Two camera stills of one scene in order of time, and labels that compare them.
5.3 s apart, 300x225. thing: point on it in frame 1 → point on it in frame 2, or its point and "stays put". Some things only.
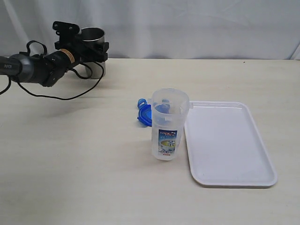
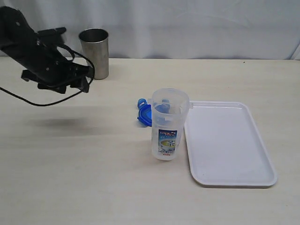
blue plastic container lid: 145,112 stays put
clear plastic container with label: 169,108 stays put
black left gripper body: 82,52 → 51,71
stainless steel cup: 98,69 stays put
